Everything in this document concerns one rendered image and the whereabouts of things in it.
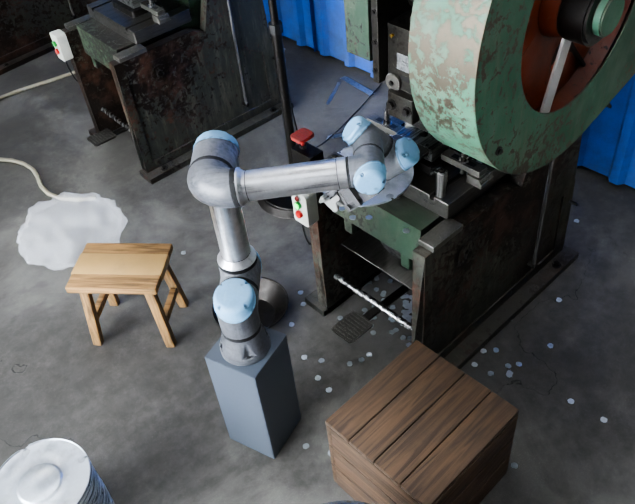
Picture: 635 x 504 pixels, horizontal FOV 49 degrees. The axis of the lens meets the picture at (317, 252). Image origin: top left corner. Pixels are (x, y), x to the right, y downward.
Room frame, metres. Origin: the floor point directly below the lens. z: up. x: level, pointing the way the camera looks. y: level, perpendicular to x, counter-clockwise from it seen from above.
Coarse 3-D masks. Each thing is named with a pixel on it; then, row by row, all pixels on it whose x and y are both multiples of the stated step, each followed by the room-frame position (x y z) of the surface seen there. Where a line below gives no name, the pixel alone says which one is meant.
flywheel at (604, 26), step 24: (552, 0) 1.48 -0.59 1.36; (576, 0) 1.45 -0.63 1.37; (600, 0) 1.44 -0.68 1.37; (624, 0) 1.47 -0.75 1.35; (528, 24) 1.47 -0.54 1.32; (552, 24) 1.48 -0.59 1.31; (576, 24) 1.43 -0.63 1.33; (600, 24) 1.42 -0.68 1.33; (528, 48) 1.48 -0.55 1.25; (552, 48) 1.55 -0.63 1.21; (576, 48) 1.62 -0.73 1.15; (600, 48) 1.66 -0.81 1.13; (528, 72) 1.49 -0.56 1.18; (552, 72) 1.47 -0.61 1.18; (576, 72) 1.63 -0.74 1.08; (528, 96) 1.50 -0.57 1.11; (552, 96) 1.47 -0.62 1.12
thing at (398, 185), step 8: (352, 152) 1.80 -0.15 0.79; (400, 176) 1.65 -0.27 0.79; (408, 176) 1.64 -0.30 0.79; (392, 184) 1.62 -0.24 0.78; (400, 184) 1.61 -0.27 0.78; (408, 184) 1.61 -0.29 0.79; (384, 192) 1.59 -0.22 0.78; (392, 192) 1.58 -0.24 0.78; (400, 192) 1.58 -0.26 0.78; (368, 200) 1.56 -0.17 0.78; (376, 200) 1.56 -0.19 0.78; (384, 200) 1.55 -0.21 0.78
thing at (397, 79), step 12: (408, 12) 1.91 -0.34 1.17; (396, 24) 1.84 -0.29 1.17; (408, 24) 1.83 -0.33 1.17; (396, 36) 1.83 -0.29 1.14; (408, 36) 1.80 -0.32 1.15; (396, 48) 1.83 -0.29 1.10; (396, 60) 1.83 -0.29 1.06; (396, 72) 1.83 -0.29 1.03; (408, 72) 1.80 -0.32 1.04; (396, 84) 1.82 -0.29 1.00; (408, 84) 1.80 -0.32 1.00; (396, 96) 1.79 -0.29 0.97; (408, 96) 1.78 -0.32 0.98; (396, 108) 1.79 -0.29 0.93; (408, 108) 1.75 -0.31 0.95; (408, 120) 1.76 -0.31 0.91; (420, 120) 1.76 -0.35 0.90
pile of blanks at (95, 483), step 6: (24, 450) 1.20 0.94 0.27; (90, 462) 1.13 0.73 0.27; (90, 468) 1.11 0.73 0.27; (90, 474) 1.09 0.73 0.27; (96, 474) 1.13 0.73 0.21; (90, 480) 1.07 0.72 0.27; (96, 480) 1.10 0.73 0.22; (90, 486) 1.06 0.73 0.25; (96, 486) 1.08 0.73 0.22; (102, 486) 1.11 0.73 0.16; (90, 492) 1.05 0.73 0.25; (96, 492) 1.07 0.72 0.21; (102, 492) 1.10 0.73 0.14; (108, 492) 1.14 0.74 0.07; (84, 498) 1.02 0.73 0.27; (90, 498) 1.04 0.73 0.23; (96, 498) 1.06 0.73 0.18; (102, 498) 1.07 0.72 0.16; (108, 498) 1.11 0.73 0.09
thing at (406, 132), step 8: (408, 128) 1.90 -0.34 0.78; (416, 128) 1.89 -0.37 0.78; (408, 136) 1.86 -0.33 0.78; (416, 136) 1.85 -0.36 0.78; (424, 136) 1.87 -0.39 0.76; (432, 136) 1.84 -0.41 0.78; (424, 144) 1.80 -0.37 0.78; (432, 144) 1.80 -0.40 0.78; (440, 144) 1.79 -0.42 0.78; (432, 152) 1.77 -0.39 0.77; (440, 152) 1.79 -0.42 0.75; (432, 160) 1.77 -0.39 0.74
